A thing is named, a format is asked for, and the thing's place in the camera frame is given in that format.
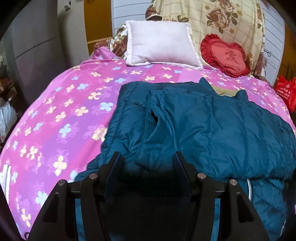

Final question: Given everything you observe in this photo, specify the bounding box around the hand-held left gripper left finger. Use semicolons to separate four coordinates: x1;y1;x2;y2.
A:
28;151;122;241

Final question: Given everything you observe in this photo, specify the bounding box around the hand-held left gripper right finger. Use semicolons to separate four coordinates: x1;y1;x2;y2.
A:
173;151;270;241

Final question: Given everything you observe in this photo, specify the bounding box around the teal padded jacket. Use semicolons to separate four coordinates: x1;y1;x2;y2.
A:
75;77;296;241

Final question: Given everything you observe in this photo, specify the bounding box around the pink floral bed sheet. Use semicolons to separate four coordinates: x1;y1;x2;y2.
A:
0;46;296;237

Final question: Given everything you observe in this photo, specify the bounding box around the white cloth piece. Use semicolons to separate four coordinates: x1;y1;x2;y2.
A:
0;166;12;202

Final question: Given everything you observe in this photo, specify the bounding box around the white plastic bag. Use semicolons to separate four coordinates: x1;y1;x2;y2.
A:
0;101;18;137

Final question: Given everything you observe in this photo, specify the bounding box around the red heart cushion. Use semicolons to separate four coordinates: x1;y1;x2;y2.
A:
200;34;250;77

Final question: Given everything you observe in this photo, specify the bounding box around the white pillow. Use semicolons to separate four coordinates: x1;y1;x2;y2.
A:
125;20;204;70

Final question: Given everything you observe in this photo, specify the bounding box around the red shopping bag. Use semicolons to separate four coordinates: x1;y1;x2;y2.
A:
274;75;296;112

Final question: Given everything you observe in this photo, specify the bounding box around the grey refrigerator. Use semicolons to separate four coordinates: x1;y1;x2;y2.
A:
11;0;90;100

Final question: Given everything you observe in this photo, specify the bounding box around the yellow wooden door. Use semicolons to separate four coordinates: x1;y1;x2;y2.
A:
84;0;112;45

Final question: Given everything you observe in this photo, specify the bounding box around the cream floral blanket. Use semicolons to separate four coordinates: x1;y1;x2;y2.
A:
109;0;266;77

